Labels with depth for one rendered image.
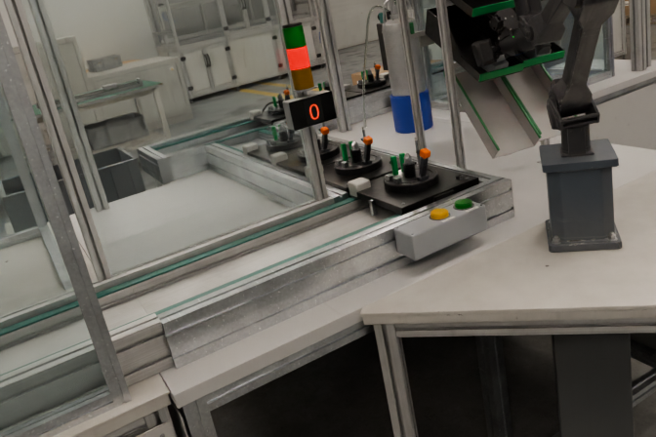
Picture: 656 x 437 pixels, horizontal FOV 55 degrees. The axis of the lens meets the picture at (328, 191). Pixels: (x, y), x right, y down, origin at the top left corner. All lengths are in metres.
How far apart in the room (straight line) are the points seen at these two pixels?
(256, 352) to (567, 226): 0.70
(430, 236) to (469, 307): 0.20
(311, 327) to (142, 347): 0.33
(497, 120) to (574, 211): 0.44
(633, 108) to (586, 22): 1.81
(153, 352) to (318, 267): 0.37
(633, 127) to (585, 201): 1.69
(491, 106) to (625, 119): 1.33
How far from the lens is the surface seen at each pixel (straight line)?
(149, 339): 1.27
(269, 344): 1.28
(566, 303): 1.28
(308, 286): 1.35
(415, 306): 1.31
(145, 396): 1.25
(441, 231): 1.41
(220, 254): 1.54
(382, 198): 1.58
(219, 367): 1.26
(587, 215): 1.45
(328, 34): 2.71
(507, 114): 1.80
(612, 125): 2.99
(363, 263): 1.40
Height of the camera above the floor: 1.51
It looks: 18 degrees down
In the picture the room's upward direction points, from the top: 11 degrees counter-clockwise
